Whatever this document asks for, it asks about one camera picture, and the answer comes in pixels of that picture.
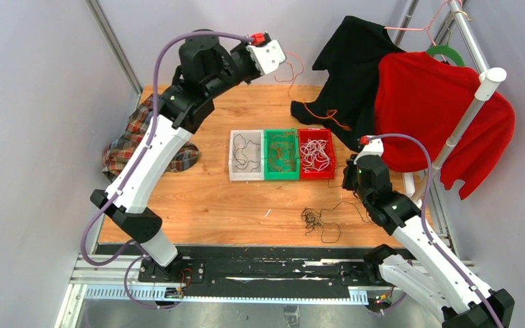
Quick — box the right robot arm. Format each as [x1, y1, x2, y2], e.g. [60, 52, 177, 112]
[342, 154, 515, 327]

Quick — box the green clothes hanger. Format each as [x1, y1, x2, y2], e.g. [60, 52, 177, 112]
[425, 44, 466, 67]

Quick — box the plaid flannel shirt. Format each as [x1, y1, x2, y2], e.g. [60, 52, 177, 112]
[102, 95, 202, 182]

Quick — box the white translucent plastic bin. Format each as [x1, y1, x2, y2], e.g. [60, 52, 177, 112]
[228, 130, 265, 181]

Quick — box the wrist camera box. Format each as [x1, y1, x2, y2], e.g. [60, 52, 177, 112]
[246, 40, 286, 76]
[353, 135, 384, 164]

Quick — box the green plastic bin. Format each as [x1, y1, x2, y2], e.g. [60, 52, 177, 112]
[264, 128, 300, 181]

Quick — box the black cable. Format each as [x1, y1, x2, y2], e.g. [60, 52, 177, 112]
[301, 163, 375, 245]
[231, 135, 263, 175]

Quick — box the white clothes rack pole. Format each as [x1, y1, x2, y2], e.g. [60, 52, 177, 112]
[411, 1, 507, 202]

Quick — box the black t-shirt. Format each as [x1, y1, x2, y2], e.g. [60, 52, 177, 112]
[290, 16, 402, 152]

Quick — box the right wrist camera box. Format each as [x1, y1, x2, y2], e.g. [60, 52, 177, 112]
[353, 135, 384, 164]

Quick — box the pink wire hanger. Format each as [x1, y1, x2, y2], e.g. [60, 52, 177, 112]
[384, 0, 451, 46]

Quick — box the red t-shirt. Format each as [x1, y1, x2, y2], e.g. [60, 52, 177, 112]
[375, 52, 515, 200]

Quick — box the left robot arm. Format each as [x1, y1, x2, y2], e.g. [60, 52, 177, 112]
[90, 29, 286, 282]

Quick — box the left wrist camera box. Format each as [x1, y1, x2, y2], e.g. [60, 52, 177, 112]
[246, 40, 286, 76]

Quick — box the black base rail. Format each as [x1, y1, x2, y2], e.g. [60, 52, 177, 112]
[76, 245, 392, 305]

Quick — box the red plastic bin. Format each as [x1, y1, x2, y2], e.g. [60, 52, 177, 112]
[297, 128, 336, 180]

